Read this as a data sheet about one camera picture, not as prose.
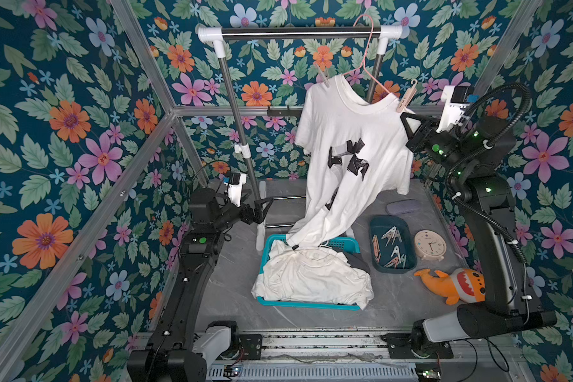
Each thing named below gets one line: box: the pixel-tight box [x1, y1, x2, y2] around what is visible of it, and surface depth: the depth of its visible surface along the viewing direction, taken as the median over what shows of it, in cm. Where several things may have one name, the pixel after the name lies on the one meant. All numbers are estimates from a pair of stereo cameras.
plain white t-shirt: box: [251, 239, 375, 309], surface depth 80 cm
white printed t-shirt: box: [286, 74, 415, 249], surface depth 74 cm
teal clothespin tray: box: [368, 214, 418, 274], surface depth 97 cm
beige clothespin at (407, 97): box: [396, 79, 418, 114], surface depth 55 cm
